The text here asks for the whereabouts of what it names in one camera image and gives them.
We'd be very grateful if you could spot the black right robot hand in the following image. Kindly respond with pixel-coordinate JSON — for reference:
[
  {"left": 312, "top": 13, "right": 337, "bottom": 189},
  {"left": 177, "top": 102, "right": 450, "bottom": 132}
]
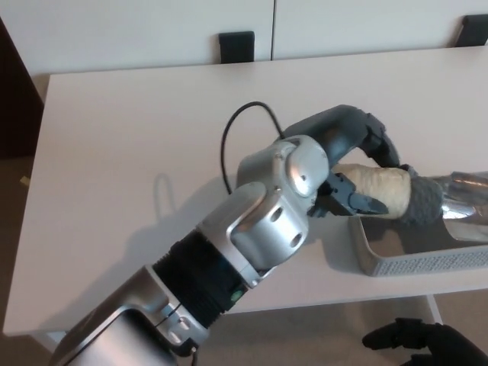
[{"left": 361, "top": 316, "right": 488, "bottom": 366}]

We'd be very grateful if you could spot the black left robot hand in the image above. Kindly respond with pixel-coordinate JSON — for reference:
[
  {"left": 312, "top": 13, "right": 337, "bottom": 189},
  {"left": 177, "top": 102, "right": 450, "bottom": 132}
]
[{"left": 284, "top": 104, "right": 401, "bottom": 218}]

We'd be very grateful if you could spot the metal shovel with handle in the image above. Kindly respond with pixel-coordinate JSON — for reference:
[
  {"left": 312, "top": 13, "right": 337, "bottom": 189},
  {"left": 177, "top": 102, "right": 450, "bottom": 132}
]
[{"left": 333, "top": 162, "right": 488, "bottom": 243}]

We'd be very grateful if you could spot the grey perforated container tray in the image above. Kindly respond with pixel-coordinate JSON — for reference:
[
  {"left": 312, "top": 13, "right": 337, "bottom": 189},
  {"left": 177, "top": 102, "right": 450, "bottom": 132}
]
[{"left": 348, "top": 217, "right": 488, "bottom": 278}]

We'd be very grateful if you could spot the white cabinet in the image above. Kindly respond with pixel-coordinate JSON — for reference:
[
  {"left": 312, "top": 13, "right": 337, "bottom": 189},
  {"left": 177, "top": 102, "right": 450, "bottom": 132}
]
[{"left": 0, "top": 0, "right": 488, "bottom": 76}]

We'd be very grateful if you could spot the dark brown door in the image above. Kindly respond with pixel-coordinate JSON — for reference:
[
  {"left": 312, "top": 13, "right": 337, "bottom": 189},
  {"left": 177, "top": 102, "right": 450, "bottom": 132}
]
[{"left": 0, "top": 17, "right": 47, "bottom": 159}]

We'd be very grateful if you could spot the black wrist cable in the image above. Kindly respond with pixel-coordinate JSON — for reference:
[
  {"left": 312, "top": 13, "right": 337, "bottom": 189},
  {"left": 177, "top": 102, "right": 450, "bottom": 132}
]
[{"left": 221, "top": 101, "right": 287, "bottom": 196}]

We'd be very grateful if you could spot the black cabinet handle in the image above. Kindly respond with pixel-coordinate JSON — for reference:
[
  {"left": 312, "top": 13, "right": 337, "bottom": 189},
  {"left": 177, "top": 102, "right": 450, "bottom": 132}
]
[
  {"left": 455, "top": 14, "right": 488, "bottom": 48},
  {"left": 218, "top": 31, "right": 255, "bottom": 64}
]

